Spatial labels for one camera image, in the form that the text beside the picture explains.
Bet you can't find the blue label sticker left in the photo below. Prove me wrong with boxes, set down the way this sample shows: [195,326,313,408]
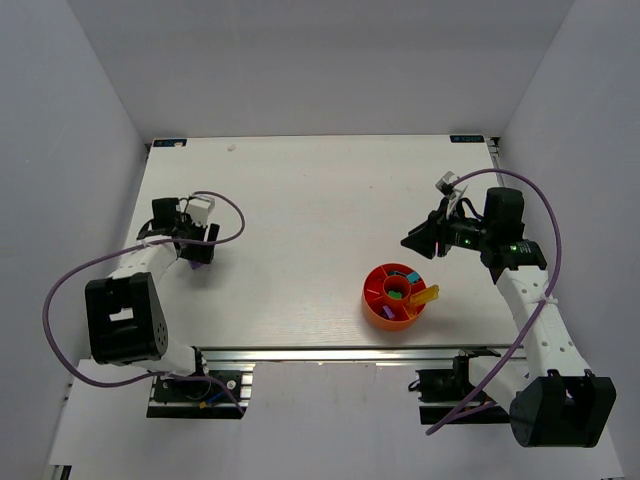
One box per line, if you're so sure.
[152,138,187,148]

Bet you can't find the aluminium front table rail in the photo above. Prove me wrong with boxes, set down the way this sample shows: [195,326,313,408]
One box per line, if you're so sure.
[203,347,506,363]

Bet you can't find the small cyan lego brick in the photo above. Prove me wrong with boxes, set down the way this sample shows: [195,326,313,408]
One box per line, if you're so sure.
[406,271,421,284]

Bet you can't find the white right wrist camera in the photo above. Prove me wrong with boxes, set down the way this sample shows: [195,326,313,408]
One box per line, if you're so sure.
[435,171,467,218]

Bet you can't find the blue label sticker right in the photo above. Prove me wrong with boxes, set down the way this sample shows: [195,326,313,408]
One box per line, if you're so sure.
[449,135,485,144]

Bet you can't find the blue label sticker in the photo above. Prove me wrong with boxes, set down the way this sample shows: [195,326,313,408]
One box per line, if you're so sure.
[152,138,187,148]
[449,135,485,144]

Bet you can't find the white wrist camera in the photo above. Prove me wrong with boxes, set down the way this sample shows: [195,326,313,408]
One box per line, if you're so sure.
[184,196,215,227]
[435,171,467,218]

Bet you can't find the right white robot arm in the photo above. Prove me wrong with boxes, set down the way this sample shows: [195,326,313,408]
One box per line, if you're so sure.
[401,187,616,448]

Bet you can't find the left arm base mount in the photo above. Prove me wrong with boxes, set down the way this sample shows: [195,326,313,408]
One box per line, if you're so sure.
[146,363,254,420]

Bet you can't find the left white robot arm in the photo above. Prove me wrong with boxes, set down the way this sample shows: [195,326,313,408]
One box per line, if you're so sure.
[85,196,220,376]

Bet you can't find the yellow long lego plate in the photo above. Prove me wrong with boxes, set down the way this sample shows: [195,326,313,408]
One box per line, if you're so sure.
[408,285,439,307]

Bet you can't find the purple lego piece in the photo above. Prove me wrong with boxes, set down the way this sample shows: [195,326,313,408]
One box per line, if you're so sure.
[383,306,395,320]

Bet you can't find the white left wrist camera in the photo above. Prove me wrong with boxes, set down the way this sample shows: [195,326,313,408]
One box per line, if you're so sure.
[184,196,215,227]

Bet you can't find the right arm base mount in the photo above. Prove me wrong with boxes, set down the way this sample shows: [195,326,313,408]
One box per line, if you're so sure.
[407,347,509,425]

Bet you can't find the orange divided round container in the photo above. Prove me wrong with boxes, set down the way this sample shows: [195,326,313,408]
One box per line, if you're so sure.
[361,263,430,332]

